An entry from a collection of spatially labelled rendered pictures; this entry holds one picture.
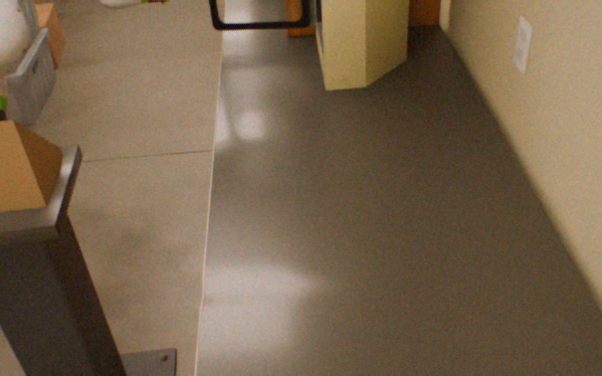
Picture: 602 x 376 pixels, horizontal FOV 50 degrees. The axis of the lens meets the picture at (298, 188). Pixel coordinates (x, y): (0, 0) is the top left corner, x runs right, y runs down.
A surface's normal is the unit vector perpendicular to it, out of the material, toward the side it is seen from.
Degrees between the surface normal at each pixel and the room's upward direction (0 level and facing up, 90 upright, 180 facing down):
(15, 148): 90
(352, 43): 90
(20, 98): 96
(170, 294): 0
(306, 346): 0
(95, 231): 0
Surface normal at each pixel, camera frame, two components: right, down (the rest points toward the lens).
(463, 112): -0.06, -0.79
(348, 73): 0.06, 0.61
